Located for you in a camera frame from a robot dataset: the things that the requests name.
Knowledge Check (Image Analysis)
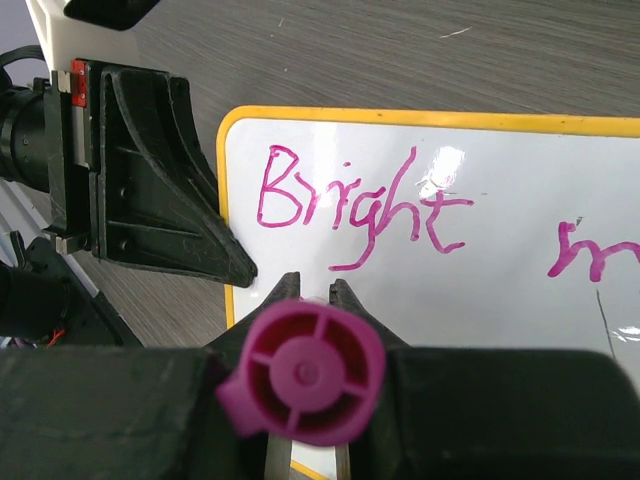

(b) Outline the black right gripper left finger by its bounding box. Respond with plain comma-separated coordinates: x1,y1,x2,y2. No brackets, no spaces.
0,271,302,480

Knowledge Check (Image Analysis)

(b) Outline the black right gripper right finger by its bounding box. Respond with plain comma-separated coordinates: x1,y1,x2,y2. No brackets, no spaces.
328,278,640,480

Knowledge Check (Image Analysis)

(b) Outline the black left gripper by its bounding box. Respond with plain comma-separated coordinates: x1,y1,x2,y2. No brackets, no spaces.
43,59,257,287

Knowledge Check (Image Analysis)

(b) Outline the pink capped marker pen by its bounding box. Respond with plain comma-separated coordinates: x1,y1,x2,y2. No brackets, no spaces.
214,294,387,480

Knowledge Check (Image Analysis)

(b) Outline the yellow framed whiteboard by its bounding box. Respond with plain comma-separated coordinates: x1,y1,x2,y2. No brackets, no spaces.
215,105,640,480

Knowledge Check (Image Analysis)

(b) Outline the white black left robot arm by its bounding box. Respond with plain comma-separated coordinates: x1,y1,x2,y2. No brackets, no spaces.
1,59,257,348

